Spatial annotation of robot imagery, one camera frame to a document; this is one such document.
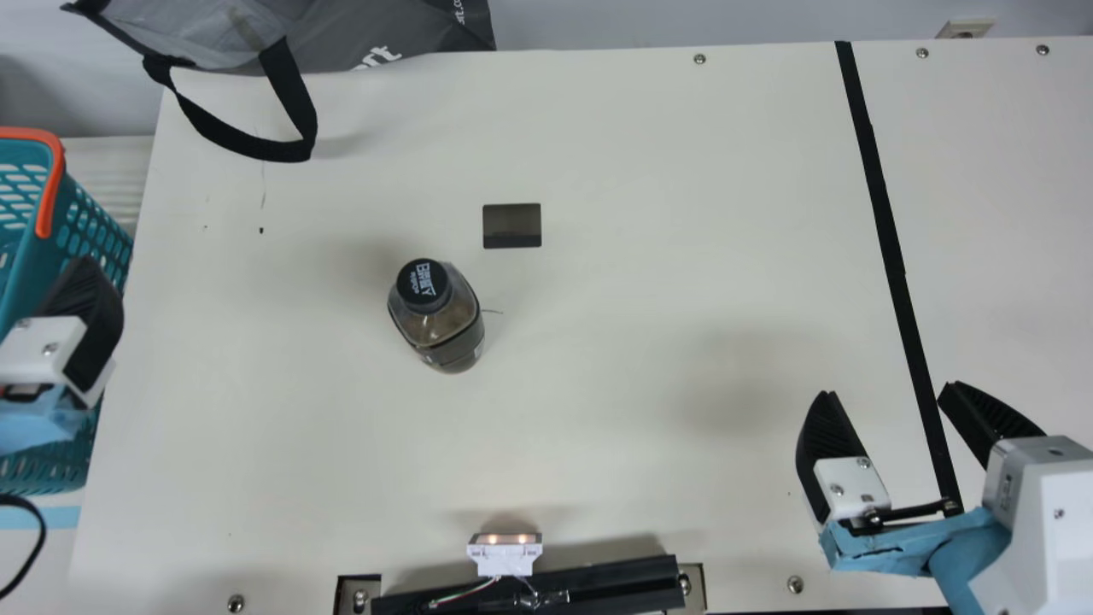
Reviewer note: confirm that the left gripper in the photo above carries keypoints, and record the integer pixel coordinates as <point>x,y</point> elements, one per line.
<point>26,427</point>

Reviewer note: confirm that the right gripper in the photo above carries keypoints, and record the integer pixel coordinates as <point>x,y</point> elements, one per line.
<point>922,547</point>

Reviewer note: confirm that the dark coffee bottle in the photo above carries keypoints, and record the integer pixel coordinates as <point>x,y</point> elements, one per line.
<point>440,329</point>

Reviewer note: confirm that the teal shopping basket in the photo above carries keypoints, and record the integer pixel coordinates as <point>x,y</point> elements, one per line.
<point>21,265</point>

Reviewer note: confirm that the black strip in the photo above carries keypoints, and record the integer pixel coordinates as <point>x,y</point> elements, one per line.
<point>888,248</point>

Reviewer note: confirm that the white device with lights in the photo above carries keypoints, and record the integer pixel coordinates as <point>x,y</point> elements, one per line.
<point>504,555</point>

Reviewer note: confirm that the small square scanner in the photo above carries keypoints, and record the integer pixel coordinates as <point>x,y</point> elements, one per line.
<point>512,226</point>

